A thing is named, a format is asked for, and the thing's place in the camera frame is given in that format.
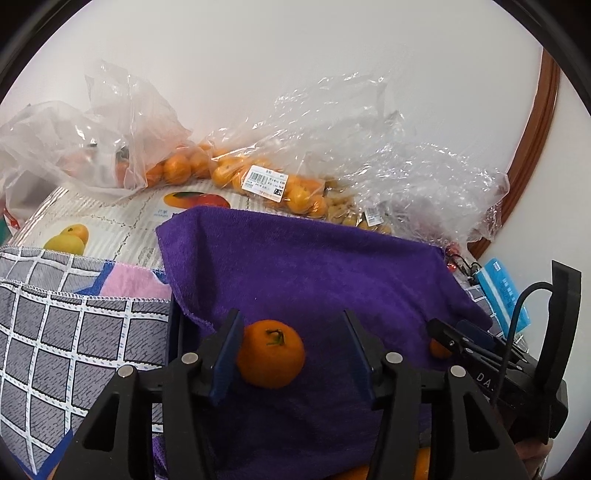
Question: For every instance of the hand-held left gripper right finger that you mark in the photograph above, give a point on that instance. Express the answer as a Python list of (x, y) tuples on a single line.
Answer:
[(362, 357)]

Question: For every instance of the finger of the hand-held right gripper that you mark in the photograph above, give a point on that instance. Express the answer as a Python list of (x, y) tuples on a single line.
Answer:
[(473, 330), (445, 334)]

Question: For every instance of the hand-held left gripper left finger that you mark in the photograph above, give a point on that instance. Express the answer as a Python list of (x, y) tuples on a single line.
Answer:
[(225, 364)]

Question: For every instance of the small orange kumquat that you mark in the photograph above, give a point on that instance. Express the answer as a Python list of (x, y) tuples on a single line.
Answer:
[(437, 350)]

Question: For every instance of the orange with green stem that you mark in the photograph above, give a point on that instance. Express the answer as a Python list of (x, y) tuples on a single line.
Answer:
[(270, 353)]

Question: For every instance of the blue tissue packet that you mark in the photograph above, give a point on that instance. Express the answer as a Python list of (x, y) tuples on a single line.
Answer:
[(501, 288)]

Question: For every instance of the black metal clip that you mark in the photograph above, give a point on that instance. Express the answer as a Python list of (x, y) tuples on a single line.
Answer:
[(468, 270)]

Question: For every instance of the small red charm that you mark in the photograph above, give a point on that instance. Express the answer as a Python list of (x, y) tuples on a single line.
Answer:
[(453, 253)]

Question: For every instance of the purple towel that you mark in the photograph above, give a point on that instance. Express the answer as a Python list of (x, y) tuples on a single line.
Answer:
[(300, 263)]

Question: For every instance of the large orange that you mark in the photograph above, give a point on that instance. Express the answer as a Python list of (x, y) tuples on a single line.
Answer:
[(422, 466)]

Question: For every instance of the bag of ginger pieces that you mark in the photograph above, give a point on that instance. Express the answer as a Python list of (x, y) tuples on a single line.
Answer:
[(341, 210)]

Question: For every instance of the crumpled clear plastic bag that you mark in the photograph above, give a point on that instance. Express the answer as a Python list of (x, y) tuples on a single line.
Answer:
[(438, 184)]

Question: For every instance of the grey checked cloth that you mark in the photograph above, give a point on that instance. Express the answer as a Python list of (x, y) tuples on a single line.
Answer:
[(55, 346)]

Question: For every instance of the fruit printed paper sheet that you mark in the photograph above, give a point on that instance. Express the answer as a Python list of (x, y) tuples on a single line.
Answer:
[(115, 221)]

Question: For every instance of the pile of tangerines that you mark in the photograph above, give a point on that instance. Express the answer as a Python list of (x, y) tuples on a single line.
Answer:
[(221, 170)]

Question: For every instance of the brown wooden trim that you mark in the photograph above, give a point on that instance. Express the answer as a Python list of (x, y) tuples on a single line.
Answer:
[(535, 138)]

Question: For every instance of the orange persimmons in bag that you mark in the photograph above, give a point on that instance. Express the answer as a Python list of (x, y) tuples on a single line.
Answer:
[(121, 171)]

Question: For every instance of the clear bag with white label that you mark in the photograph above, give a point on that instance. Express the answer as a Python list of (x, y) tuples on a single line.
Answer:
[(314, 124)]

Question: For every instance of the clear bag with dark knot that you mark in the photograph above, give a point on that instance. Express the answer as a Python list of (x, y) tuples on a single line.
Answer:
[(134, 115)]

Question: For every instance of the white plastic bag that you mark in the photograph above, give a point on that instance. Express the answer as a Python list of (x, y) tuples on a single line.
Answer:
[(37, 134)]

